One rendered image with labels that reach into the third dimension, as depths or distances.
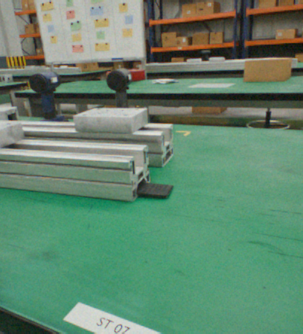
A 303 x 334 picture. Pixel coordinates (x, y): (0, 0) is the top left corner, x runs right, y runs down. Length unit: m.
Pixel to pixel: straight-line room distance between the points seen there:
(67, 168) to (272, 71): 2.08
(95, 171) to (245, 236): 0.29
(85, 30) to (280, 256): 3.86
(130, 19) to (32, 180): 3.23
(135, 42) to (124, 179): 3.25
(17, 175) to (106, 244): 0.32
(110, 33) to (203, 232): 3.56
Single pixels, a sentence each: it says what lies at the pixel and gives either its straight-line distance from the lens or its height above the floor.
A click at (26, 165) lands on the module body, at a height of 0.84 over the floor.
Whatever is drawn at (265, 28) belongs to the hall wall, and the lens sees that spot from 11.07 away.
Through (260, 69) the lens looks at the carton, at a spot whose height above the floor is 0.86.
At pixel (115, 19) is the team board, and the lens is 3.90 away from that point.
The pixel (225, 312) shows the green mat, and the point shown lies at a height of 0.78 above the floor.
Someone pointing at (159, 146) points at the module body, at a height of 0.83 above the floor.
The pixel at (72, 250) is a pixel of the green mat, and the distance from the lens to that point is 0.48.
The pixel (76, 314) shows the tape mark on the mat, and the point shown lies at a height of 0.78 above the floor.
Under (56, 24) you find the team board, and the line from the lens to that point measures 4.41.
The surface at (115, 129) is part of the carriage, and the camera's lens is 0.76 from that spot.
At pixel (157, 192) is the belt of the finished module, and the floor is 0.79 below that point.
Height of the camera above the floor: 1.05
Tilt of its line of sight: 22 degrees down
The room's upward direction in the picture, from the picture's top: 4 degrees counter-clockwise
